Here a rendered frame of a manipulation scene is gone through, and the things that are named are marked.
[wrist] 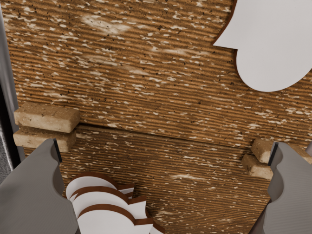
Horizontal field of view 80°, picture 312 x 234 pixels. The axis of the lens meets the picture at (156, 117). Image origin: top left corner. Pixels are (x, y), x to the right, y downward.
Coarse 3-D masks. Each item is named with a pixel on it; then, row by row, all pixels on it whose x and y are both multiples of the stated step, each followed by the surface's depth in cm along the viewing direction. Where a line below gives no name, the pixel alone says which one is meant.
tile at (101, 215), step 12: (96, 204) 23; (108, 204) 23; (84, 216) 23; (96, 216) 23; (108, 216) 23; (120, 216) 22; (132, 216) 24; (84, 228) 24; (96, 228) 24; (108, 228) 24; (120, 228) 24; (132, 228) 24; (144, 228) 24
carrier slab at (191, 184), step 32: (96, 128) 23; (64, 160) 25; (96, 160) 25; (128, 160) 25; (160, 160) 25; (192, 160) 25; (224, 160) 24; (64, 192) 28; (160, 192) 27; (192, 192) 27; (224, 192) 27; (256, 192) 27; (160, 224) 31; (192, 224) 31; (224, 224) 31
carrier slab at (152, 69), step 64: (0, 0) 17; (64, 0) 16; (128, 0) 16; (192, 0) 16; (64, 64) 19; (128, 64) 19; (192, 64) 19; (128, 128) 22; (192, 128) 22; (256, 128) 22
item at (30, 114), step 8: (24, 104) 20; (32, 104) 20; (40, 104) 21; (16, 112) 19; (24, 112) 19; (32, 112) 19; (40, 112) 19; (48, 112) 20; (56, 112) 20; (64, 112) 20; (72, 112) 20; (16, 120) 19; (24, 120) 19; (32, 120) 19; (40, 120) 19; (48, 120) 19; (56, 120) 19; (64, 120) 19; (72, 120) 20; (40, 128) 20; (48, 128) 19; (56, 128) 19; (64, 128) 19; (72, 128) 20
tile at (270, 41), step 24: (240, 0) 15; (264, 0) 15; (288, 0) 15; (240, 24) 16; (264, 24) 16; (288, 24) 16; (240, 48) 17; (264, 48) 17; (288, 48) 17; (240, 72) 18; (264, 72) 18; (288, 72) 18
